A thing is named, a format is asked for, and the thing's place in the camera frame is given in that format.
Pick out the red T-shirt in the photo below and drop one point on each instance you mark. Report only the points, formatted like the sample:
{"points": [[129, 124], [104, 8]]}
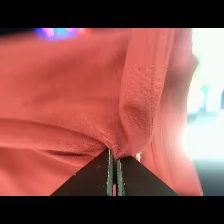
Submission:
{"points": [[73, 86]]}

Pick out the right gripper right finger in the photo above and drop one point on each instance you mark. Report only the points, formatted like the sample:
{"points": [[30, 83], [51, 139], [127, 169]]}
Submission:
{"points": [[141, 180]]}

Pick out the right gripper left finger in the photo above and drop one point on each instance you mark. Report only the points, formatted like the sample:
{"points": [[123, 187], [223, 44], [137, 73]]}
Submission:
{"points": [[91, 178]]}

